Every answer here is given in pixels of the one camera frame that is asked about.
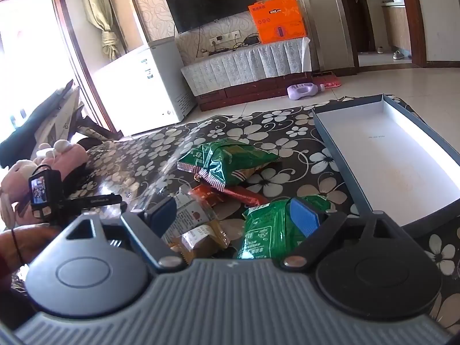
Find wooden kitchen cabinet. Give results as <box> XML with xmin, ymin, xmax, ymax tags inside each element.
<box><xmin>381</xmin><ymin>2</ymin><xmax>412</xmax><ymax>57</ymax></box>

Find dark cloth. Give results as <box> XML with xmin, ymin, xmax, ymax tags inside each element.
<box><xmin>0</xmin><ymin>79</ymin><xmax>76</xmax><ymax>157</ymax></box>

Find white lace covered cabinet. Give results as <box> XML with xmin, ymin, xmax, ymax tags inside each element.
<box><xmin>181</xmin><ymin>37</ymin><xmax>312</xmax><ymax>98</ymax></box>

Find beige tied curtain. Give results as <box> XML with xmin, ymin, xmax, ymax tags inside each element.
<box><xmin>75</xmin><ymin>0</ymin><xmax>127</xmax><ymax>62</ymax></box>

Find white chest freezer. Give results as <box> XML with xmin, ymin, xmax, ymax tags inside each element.
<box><xmin>92</xmin><ymin>40</ymin><xmax>197</xmax><ymax>136</ymax></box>

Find black floral coffee table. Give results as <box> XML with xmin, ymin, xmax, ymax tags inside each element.
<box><xmin>11</xmin><ymin>95</ymin><xmax>460</xmax><ymax>331</ymax></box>

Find dark wooden TV cabinet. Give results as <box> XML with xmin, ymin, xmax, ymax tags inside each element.
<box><xmin>194</xmin><ymin>71</ymin><xmax>313</xmax><ymax>112</ymax></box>

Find square orange snack packet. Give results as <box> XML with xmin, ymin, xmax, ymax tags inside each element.
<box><xmin>191</xmin><ymin>184</ymin><xmax>226</xmax><ymax>206</ymax></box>

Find person's left forearm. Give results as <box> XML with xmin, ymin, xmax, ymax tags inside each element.
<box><xmin>0</xmin><ymin>229</ymin><xmax>21</xmax><ymax>290</ymax></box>

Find grey-blue cardboard box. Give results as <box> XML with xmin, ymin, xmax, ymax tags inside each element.
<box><xmin>311</xmin><ymin>93</ymin><xmax>460</xmax><ymax>238</ymax></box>

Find pink plush toy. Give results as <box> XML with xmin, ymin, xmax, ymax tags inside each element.
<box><xmin>0</xmin><ymin>139</ymin><xmax>90</xmax><ymax>225</ymax></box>

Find person's left hand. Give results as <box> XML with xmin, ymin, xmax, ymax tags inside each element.
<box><xmin>16</xmin><ymin>223</ymin><xmax>60</xmax><ymax>265</ymax></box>

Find purple detergent bottle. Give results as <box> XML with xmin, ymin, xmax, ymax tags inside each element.
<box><xmin>286</xmin><ymin>82</ymin><xmax>326</xmax><ymax>100</ymax></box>

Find long orange bar packet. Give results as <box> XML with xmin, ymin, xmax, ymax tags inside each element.
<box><xmin>222</xmin><ymin>186</ymin><xmax>269</xmax><ymax>206</ymax></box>

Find dark wooden door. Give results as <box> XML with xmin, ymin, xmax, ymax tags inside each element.
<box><xmin>332</xmin><ymin>0</ymin><xmax>371</xmax><ymax>53</ymax></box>

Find clear packet brown pastry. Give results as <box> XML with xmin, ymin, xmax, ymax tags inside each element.
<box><xmin>162</xmin><ymin>190</ymin><xmax>217</xmax><ymax>246</ymax></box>
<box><xmin>179</xmin><ymin>222</ymin><xmax>231</xmax><ymax>260</ymax></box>

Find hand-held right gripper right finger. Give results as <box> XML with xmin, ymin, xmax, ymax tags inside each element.
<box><xmin>280</xmin><ymin>197</ymin><xmax>399</xmax><ymax>272</ymax></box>

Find black flat television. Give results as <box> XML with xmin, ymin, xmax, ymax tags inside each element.
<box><xmin>164</xmin><ymin>0</ymin><xmax>257</xmax><ymax>34</ymax></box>

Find white wall outlet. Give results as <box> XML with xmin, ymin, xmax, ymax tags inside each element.
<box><xmin>210</xmin><ymin>30</ymin><xmax>242</xmax><ymax>44</ymax></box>

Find black hair tie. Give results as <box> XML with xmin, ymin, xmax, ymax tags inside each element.
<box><xmin>10</xmin><ymin>228</ymin><xmax>24</xmax><ymax>264</ymax></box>

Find orange cardboard box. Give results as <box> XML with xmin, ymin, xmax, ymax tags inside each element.
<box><xmin>248</xmin><ymin>0</ymin><xmax>306</xmax><ymax>45</ymax></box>

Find plain green snack bag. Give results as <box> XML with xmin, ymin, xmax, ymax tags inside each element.
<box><xmin>236</xmin><ymin>195</ymin><xmax>332</xmax><ymax>260</ymax></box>

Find green snack bag checked ends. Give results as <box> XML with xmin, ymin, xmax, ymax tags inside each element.
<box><xmin>177</xmin><ymin>139</ymin><xmax>281</xmax><ymax>192</ymax></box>

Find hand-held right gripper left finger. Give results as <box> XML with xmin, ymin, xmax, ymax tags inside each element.
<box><xmin>65</xmin><ymin>196</ymin><xmax>187</xmax><ymax>272</ymax></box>

